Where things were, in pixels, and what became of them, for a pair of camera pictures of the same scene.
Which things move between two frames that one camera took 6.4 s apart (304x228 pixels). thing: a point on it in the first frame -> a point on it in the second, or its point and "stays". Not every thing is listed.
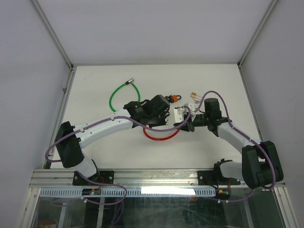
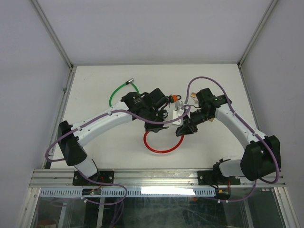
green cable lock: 129,81 stays
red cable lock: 159,139 -> 158,151
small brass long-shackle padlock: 194,95 stays
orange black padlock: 174,98 stays
